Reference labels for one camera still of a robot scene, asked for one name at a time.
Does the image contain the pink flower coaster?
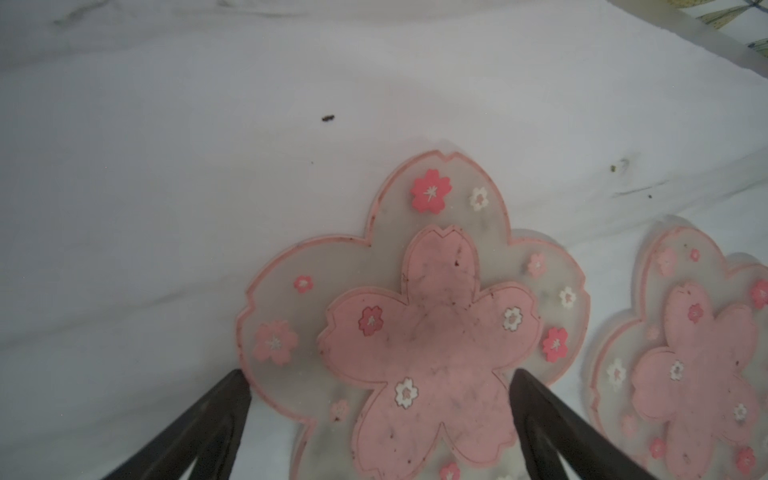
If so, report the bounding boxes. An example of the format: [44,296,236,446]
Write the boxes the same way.
[235,151,590,479]
[585,225,767,479]

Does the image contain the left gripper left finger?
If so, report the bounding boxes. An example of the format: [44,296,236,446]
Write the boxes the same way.
[106,369,252,479]

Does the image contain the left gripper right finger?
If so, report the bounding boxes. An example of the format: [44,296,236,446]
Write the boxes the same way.
[509,368,654,480]

